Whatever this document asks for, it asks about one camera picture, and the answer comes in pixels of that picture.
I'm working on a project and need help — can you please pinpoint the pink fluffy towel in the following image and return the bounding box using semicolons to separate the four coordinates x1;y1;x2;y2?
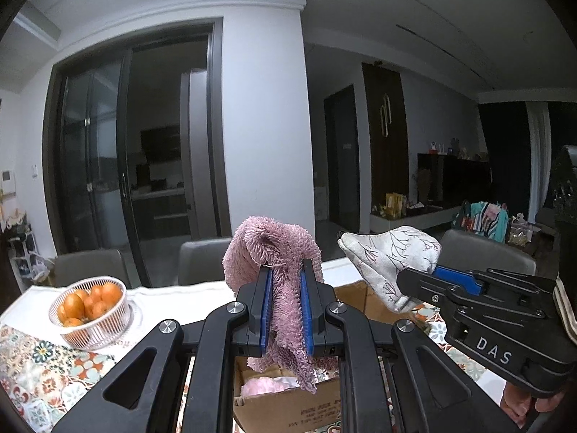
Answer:
222;216;323;394

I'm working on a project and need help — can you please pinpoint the white branch-print cloth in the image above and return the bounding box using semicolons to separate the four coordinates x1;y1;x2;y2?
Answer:
337;226;442;313

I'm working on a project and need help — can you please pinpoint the golden gift basket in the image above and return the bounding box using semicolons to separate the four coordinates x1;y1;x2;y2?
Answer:
509;213;542;247

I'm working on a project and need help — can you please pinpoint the white curtain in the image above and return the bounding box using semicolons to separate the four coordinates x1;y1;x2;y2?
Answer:
525;101;553;214

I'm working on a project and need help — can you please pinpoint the black range hood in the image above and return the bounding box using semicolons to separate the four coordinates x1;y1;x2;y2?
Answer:
141;125;181;161

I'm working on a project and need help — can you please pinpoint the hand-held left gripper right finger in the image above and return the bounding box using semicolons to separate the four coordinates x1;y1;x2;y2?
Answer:
299;258;526;433

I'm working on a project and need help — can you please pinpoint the silver refrigerator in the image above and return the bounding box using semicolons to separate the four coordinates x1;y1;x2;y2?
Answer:
180;69;221;240

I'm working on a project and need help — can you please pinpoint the low white bench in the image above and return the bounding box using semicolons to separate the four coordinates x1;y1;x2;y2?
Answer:
370;204;466;235

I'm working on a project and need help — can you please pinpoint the cluttered shoe rack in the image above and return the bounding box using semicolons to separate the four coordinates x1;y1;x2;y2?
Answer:
0;210;51;294

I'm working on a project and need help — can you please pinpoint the brown cardboard box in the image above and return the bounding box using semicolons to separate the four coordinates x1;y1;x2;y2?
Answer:
232;280;384;433

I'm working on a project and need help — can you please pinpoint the dark framed sliding glass door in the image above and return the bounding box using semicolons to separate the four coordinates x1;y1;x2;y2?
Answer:
42;17;226;287

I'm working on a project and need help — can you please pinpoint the dark sideboard cabinet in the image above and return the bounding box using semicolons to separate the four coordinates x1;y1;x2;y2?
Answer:
417;152;492;205

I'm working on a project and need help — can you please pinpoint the tile-pattern printed tablecloth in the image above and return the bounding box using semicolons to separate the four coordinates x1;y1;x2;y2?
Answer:
0;259;515;433

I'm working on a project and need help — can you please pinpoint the white wire basket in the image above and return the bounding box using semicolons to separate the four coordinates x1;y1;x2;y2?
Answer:
49;276;131;350

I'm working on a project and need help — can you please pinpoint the kitchen cabinet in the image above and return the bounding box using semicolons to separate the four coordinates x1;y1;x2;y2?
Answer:
131;187;188;236

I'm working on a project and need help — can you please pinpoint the grey dining chair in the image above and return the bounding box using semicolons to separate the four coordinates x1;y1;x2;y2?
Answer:
178;237;235;286
53;249;132;289
439;229;538;277

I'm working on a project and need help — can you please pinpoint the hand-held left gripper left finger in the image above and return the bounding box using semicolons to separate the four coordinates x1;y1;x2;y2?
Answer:
51;264;275;433

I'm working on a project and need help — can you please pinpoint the person's right hand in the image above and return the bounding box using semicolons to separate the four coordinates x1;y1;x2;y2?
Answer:
502;380;567;428

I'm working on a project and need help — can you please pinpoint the colourful striped bag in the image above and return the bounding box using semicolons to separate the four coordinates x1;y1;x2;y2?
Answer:
453;200;511;242

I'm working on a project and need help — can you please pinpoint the yellow box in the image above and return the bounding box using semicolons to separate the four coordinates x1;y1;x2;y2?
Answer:
385;193;407;218

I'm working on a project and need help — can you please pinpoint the tall wooden cabinet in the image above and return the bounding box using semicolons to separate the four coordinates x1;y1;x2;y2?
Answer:
362;63;409;214

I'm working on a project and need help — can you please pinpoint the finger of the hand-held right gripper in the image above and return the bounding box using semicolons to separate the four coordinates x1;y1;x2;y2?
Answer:
434;265;556;297
396;268;486;313

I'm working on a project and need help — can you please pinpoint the dark interior door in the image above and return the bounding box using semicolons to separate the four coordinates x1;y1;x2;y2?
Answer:
323;85;361;234

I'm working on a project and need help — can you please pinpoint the pile of oranges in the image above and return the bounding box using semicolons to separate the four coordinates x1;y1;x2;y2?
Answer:
56;282;123;328

